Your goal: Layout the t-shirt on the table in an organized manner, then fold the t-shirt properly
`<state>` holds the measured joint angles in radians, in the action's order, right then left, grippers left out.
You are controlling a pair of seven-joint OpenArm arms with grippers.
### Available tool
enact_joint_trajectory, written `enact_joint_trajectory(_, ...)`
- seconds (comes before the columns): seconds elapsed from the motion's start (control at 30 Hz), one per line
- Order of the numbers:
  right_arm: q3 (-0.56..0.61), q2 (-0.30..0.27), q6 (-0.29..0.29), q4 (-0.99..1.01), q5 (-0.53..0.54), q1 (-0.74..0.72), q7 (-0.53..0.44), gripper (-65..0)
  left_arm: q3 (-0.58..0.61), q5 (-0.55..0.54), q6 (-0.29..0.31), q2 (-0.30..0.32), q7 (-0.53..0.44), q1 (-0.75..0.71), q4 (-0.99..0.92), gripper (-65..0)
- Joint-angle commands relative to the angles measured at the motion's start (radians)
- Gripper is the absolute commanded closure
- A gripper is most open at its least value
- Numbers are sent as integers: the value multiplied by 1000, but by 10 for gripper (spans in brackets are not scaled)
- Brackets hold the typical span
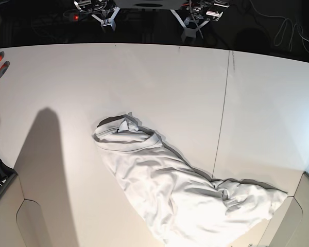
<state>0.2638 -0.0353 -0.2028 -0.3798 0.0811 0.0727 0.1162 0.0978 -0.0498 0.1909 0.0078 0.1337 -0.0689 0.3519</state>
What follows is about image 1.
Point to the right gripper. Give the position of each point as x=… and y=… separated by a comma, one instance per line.
x=106, y=18

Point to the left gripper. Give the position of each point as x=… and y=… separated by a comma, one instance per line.
x=190, y=26

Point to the white t-shirt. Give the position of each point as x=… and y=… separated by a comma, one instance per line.
x=180, y=206

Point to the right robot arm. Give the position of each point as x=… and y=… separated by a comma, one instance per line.
x=94, y=5

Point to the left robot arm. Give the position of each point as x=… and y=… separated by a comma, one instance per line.
x=194, y=15

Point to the white box device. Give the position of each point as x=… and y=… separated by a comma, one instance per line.
x=150, y=4

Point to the black power strip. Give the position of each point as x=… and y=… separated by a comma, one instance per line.
x=75, y=16

